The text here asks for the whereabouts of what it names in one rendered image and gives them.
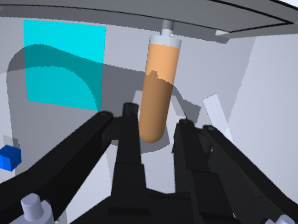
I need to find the teal square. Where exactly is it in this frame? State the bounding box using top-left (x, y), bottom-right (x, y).
top-left (24, 20), bottom-right (106, 111)

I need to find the pale grey flat bar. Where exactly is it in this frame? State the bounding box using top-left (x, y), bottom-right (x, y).
top-left (202, 93), bottom-right (234, 144)

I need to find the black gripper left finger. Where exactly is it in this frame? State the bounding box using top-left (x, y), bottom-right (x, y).
top-left (0, 90), bottom-right (153, 224)

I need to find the blue cube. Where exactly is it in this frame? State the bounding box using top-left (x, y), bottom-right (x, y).
top-left (0, 145), bottom-right (22, 172)

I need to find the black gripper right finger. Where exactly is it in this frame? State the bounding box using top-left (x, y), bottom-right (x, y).
top-left (166, 95), bottom-right (298, 224)

